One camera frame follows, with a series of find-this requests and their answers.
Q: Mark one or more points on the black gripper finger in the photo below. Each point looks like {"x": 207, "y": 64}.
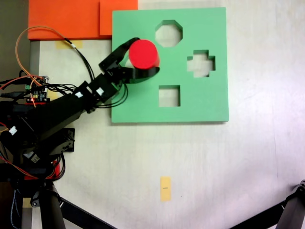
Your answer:
{"x": 140, "y": 74}
{"x": 122, "y": 48}

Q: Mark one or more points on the red cylinder block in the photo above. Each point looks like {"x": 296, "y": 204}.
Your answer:
{"x": 143, "y": 53}

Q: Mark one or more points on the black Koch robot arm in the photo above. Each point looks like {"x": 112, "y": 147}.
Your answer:
{"x": 59, "y": 109}

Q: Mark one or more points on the orange foam block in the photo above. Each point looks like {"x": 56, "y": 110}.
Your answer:
{"x": 62, "y": 16}
{"x": 119, "y": 16}

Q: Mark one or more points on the yellow tape strip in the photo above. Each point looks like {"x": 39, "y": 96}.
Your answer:
{"x": 165, "y": 188}
{"x": 26, "y": 202}
{"x": 64, "y": 44}

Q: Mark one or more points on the green shape sorting board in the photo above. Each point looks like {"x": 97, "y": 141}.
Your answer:
{"x": 202, "y": 102}

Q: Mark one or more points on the black tripod leg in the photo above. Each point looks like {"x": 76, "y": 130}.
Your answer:
{"x": 45, "y": 214}
{"x": 294, "y": 207}

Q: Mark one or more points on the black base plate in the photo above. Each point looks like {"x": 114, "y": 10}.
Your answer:
{"x": 68, "y": 140}

